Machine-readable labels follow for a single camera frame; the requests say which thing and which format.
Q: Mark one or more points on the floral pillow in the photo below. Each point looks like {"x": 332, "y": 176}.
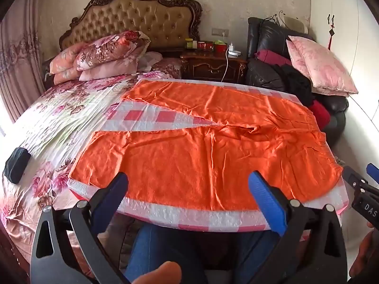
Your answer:
{"x": 168, "y": 66}

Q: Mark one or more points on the red cup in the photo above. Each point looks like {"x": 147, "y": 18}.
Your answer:
{"x": 220, "y": 48}

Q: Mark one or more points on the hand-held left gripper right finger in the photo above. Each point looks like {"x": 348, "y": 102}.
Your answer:
{"x": 265, "y": 204}

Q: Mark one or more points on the red hanging ornament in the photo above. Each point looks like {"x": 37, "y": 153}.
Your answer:
{"x": 331, "y": 32}

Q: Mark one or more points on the pale white pillow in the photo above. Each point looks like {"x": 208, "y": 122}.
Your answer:
{"x": 151, "y": 60}

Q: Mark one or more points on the white round device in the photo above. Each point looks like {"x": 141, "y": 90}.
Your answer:
{"x": 234, "y": 53}

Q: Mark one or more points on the person's left hand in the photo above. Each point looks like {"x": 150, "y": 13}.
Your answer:
{"x": 158, "y": 273}

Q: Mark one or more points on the bed with floral sheet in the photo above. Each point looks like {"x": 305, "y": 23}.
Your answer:
{"x": 59, "y": 118}

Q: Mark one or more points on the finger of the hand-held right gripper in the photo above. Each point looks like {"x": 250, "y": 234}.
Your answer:
{"x": 373, "y": 172}
{"x": 353, "y": 179}

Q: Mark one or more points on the folded pink quilt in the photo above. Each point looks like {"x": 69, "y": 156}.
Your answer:
{"x": 63, "y": 62}

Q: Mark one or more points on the pink patterned curtain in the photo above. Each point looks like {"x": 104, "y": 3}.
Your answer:
{"x": 17, "y": 65}

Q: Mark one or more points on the person's legs in jeans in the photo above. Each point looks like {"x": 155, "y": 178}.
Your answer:
{"x": 154, "y": 242}

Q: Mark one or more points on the black pouch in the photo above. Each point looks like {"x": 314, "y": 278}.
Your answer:
{"x": 16, "y": 165}

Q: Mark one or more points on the wall socket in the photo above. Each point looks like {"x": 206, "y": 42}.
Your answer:
{"x": 220, "y": 31}

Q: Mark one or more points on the white wardrobe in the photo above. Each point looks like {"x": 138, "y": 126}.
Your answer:
{"x": 349, "y": 14}

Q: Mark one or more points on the dark clothes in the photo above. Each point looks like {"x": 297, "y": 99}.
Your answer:
{"x": 296, "y": 82}

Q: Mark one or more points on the red box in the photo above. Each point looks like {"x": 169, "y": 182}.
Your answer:
{"x": 205, "y": 46}

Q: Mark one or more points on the large pink patterned pillow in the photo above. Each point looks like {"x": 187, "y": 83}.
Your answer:
{"x": 322, "y": 65}

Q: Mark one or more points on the magenta cushion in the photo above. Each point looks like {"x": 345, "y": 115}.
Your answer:
{"x": 272, "y": 56}

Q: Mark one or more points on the person's right hand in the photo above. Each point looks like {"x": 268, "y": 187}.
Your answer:
{"x": 365, "y": 254}

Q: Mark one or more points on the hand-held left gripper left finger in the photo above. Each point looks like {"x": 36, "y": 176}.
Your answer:
{"x": 119, "y": 188}

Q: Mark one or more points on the tufted carved wooden headboard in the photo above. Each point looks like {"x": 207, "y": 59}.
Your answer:
{"x": 133, "y": 17}

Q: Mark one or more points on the white charger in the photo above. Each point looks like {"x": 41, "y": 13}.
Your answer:
{"x": 231, "y": 47}

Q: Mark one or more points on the orange towel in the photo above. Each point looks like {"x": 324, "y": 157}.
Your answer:
{"x": 192, "y": 159}

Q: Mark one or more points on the red white checkered cloth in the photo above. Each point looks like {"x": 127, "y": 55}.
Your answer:
{"x": 139, "y": 115}

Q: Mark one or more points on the yellow lid jar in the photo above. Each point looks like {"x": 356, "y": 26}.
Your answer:
{"x": 189, "y": 43}

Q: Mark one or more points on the dark wooden nightstand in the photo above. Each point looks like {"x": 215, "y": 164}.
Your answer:
{"x": 207, "y": 66}

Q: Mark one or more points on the black leather armchair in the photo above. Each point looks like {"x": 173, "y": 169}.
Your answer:
{"x": 266, "y": 77}

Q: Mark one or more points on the plain pink pillow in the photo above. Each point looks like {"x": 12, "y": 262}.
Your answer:
{"x": 103, "y": 72}

